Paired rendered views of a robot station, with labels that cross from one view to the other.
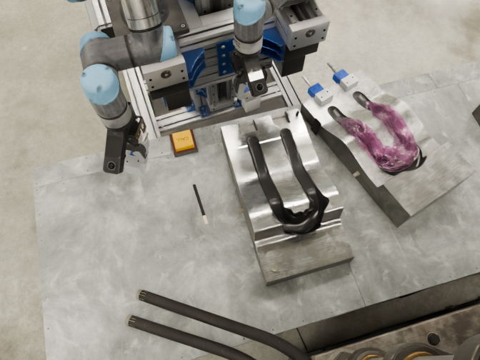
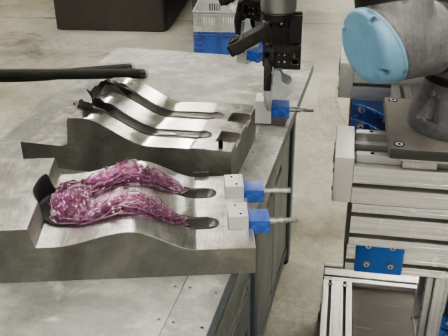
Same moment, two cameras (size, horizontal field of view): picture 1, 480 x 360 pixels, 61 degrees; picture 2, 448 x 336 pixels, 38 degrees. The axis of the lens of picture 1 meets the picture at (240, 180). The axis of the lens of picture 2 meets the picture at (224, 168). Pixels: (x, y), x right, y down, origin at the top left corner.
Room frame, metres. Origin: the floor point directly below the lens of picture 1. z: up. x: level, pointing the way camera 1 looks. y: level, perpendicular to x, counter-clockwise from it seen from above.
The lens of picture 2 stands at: (1.34, -1.25, 1.50)
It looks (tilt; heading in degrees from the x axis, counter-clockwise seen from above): 28 degrees down; 120
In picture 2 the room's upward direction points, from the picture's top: 1 degrees counter-clockwise
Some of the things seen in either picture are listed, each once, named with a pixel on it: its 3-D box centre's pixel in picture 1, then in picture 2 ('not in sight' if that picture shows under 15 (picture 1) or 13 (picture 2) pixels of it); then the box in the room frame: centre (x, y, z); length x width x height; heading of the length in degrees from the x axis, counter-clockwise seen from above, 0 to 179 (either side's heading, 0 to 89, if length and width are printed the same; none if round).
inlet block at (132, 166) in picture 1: (139, 151); (259, 55); (0.57, 0.30, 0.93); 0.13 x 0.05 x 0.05; 167
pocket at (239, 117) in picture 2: (247, 129); (239, 125); (0.68, -0.03, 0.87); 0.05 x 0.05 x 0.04; 15
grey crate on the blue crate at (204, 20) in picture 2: not in sight; (237, 15); (-0.82, 2.76, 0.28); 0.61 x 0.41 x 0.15; 23
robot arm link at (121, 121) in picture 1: (113, 111); not in sight; (0.55, 0.30, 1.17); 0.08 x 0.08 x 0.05
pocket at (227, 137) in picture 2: (279, 121); (228, 144); (0.71, -0.13, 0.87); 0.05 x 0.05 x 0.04; 15
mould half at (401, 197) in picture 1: (381, 138); (117, 212); (0.65, -0.45, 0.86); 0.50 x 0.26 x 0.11; 32
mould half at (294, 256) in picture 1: (283, 188); (142, 125); (0.47, -0.13, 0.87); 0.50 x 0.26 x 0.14; 15
